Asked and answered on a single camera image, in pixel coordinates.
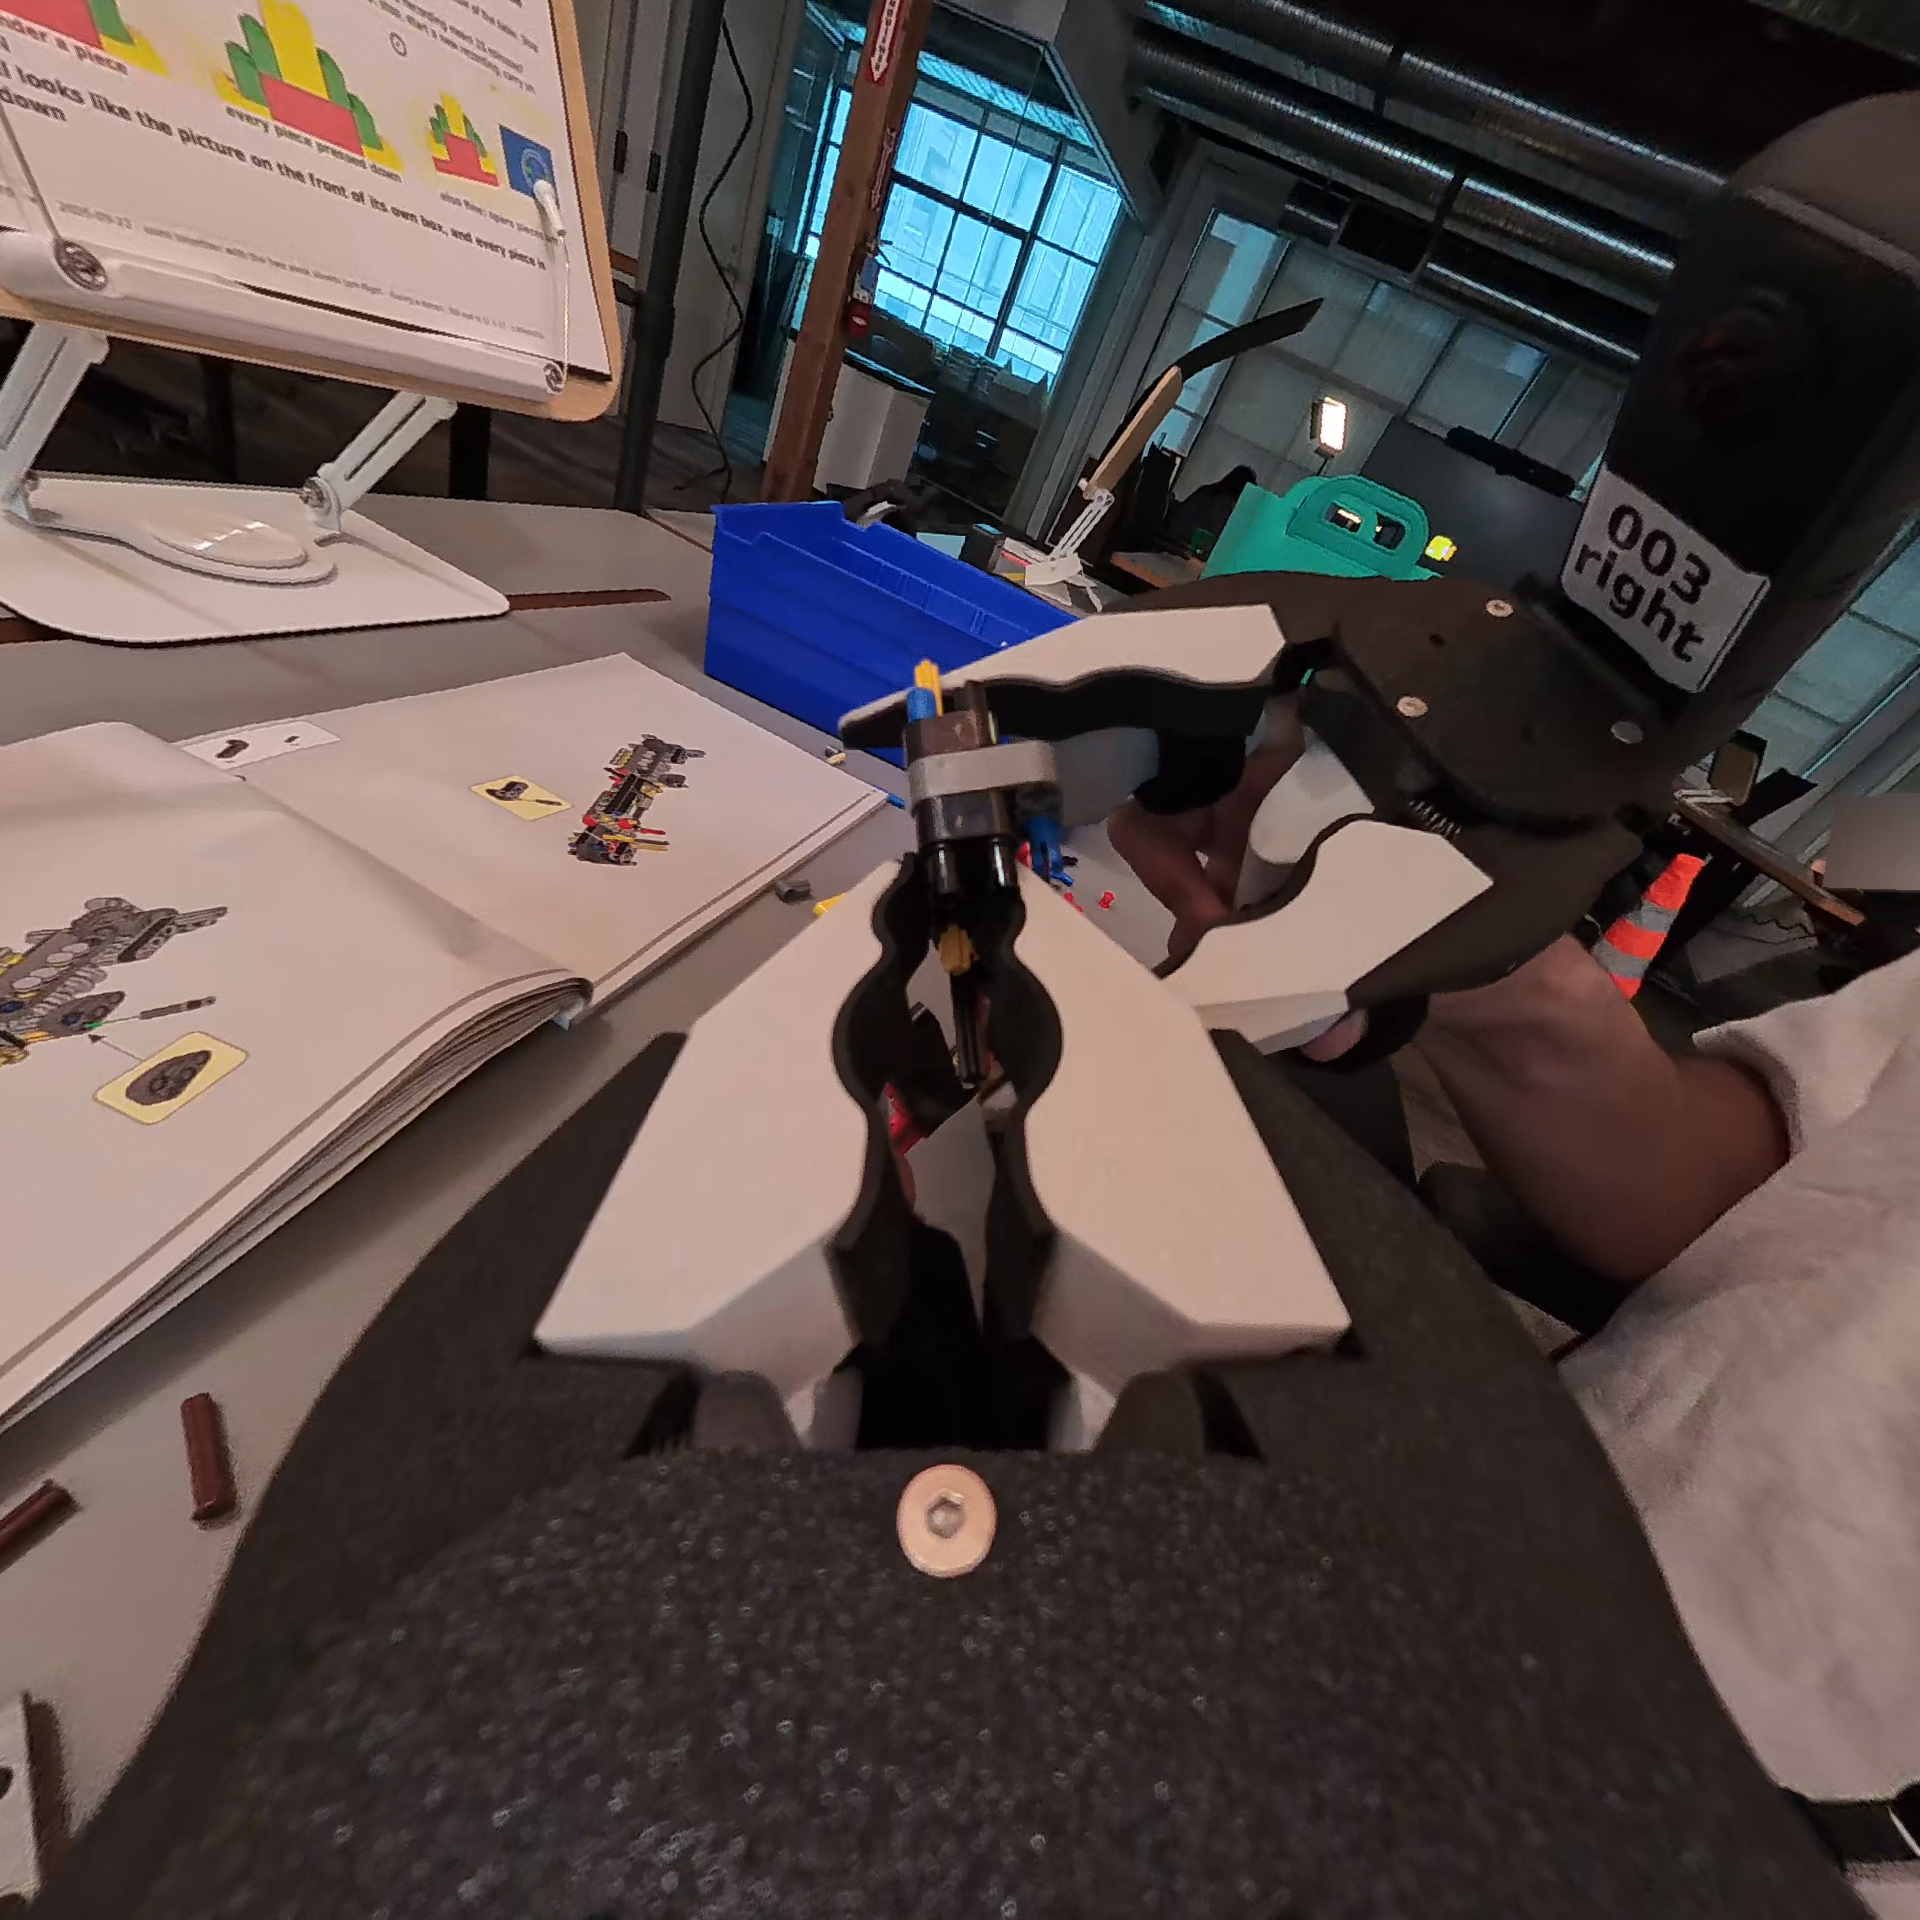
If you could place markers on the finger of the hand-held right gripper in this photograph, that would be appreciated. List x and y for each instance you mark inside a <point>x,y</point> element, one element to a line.
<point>1140,645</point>
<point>1321,946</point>

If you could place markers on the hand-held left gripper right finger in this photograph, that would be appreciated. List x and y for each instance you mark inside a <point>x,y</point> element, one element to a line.
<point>1171,1185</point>

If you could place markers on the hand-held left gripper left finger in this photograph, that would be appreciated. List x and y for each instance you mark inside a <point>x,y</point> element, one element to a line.
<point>719,1185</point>

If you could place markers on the partly built lego chassis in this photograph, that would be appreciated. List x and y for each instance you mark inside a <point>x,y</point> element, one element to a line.
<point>962,815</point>

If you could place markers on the lego instruction booklet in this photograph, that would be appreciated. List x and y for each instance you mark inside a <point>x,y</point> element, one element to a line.
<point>376,932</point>

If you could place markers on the person's right forearm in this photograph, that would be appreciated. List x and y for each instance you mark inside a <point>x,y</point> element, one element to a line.
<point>1577,1111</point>

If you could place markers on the pile of lego pins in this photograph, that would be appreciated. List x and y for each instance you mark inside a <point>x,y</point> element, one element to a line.
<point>1109,899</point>

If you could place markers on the brown lego axle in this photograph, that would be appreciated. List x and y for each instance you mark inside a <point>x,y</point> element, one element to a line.
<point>31,1522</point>
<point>206,1462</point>

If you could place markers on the long light grey lego beam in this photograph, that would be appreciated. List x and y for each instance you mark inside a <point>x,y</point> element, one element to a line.
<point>15,1800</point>

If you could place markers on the person's right hand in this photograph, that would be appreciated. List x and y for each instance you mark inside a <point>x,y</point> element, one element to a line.
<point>1184,855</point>

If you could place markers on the teal carry bag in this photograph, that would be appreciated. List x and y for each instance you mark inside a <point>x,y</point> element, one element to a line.
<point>1277,539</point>

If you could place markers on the black monitor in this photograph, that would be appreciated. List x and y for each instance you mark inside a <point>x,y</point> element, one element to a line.
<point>1499,496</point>

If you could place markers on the wooden board desk stand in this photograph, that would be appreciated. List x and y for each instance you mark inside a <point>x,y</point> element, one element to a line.
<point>1140,418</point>

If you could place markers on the orange traffic cone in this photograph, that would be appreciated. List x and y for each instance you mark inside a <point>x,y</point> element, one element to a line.
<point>1651,932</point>

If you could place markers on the lit panel lamp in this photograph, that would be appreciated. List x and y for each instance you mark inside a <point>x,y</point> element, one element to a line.
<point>1330,422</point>

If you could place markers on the blue plastic bin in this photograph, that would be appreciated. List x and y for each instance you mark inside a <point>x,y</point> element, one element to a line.
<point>810,631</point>

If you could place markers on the black metal bar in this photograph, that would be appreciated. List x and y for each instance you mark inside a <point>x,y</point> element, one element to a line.
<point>661,300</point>

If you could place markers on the printed instruction sheet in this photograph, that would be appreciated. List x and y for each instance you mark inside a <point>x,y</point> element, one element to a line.
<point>302,181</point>

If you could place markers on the silver ventilation duct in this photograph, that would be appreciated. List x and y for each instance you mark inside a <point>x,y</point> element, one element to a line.
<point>1425,88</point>

